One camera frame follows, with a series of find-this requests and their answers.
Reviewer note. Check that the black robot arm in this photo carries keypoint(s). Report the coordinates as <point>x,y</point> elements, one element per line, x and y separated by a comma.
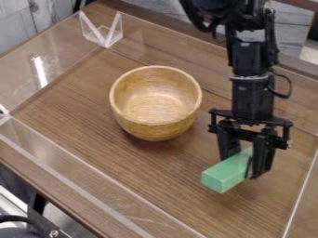
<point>247,21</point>

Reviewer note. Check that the brown wooden bowl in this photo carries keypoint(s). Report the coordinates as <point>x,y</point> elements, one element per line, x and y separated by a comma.
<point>155,101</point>

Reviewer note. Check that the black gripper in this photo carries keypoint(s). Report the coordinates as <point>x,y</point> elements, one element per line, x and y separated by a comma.
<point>250,122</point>

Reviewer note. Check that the black table leg bracket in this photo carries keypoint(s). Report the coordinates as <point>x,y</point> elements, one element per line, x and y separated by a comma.
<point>35,212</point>

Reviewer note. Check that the green rectangular block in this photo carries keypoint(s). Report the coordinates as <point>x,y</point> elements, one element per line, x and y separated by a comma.
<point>225,175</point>

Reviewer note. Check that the clear acrylic corner bracket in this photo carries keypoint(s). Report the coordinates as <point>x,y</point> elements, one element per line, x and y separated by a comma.
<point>102,35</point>

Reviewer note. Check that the clear acrylic tray wall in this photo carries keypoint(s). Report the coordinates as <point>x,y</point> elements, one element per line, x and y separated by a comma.
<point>135,189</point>

